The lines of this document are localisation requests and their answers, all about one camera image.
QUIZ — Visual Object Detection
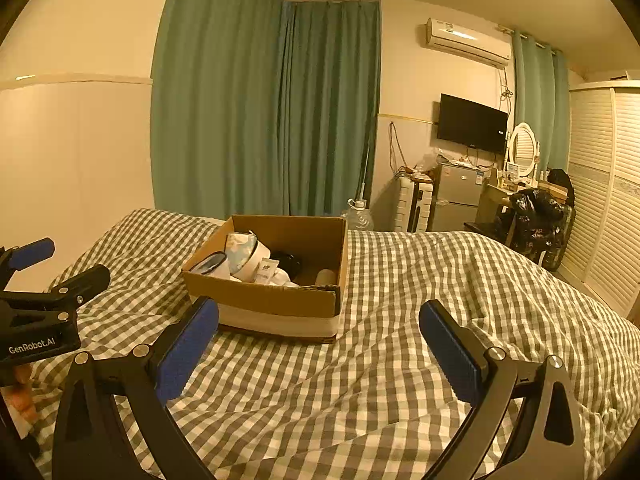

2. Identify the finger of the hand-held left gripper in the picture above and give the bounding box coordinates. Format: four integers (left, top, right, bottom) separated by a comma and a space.
0, 264, 111, 322
0, 238, 56, 286

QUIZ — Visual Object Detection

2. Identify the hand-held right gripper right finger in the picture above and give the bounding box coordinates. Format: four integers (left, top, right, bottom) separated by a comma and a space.
419, 300, 586, 480

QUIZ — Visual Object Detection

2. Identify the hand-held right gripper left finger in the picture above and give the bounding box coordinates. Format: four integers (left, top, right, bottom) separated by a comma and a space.
51, 296, 221, 480

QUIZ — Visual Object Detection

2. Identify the dark rimmed white container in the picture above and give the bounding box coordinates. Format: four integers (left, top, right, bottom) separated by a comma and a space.
192, 252, 229, 277

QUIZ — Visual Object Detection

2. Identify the brown cardboard box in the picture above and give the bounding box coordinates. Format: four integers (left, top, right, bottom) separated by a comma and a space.
181, 215, 349, 345

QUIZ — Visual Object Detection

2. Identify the black item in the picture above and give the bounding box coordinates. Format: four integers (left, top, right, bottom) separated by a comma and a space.
272, 251, 304, 274

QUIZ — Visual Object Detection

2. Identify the person's left hand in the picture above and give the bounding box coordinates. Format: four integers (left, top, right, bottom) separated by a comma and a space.
2, 364, 40, 428

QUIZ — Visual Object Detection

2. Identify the green checked blanket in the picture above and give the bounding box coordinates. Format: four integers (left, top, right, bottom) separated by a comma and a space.
30, 208, 640, 480

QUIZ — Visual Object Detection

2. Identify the white suitcase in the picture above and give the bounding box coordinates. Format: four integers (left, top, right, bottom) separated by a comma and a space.
392, 176, 435, 233

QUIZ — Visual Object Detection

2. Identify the wooden dressing table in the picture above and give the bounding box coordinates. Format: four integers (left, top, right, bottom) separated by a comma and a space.
465, 182, 521, 241

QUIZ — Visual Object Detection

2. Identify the grey small fridge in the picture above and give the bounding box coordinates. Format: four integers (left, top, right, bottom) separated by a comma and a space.
431, 162, 488, 232

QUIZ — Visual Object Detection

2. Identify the pile of black bags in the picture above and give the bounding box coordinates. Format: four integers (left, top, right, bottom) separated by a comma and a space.
500, 187, 576, 266

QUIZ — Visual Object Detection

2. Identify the clear water jug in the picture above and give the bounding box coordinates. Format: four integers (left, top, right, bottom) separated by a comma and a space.
341, 199, 376, 232

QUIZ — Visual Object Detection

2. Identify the clear plastic bag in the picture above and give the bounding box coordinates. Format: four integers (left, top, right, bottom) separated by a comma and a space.
415, 152, 441, 178

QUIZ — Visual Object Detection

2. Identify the thin white pole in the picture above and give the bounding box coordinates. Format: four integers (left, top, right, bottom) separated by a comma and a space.
357, 144, 372, 206

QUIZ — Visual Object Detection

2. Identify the green curtain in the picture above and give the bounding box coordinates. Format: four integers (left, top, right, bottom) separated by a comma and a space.
512, 30, 571, 173
280, 0, 382, 218
150, 0, 291, 217

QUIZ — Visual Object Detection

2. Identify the white oval mirror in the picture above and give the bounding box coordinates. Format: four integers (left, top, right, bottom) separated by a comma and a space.
506, 122, 541, 178

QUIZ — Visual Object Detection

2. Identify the white louvered wardrobe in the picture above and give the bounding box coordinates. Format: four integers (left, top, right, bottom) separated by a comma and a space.
557, 77, 640, 318

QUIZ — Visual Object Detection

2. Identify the white air conditioner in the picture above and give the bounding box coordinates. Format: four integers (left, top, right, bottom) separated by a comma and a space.
426, 17, 511, 68

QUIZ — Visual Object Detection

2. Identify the hanging wall cable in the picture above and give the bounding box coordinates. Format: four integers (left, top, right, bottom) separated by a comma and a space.
389, 121, 407, 172

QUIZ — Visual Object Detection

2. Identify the black wall television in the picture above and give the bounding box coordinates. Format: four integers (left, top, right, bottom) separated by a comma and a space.
437, 93, 508, 156

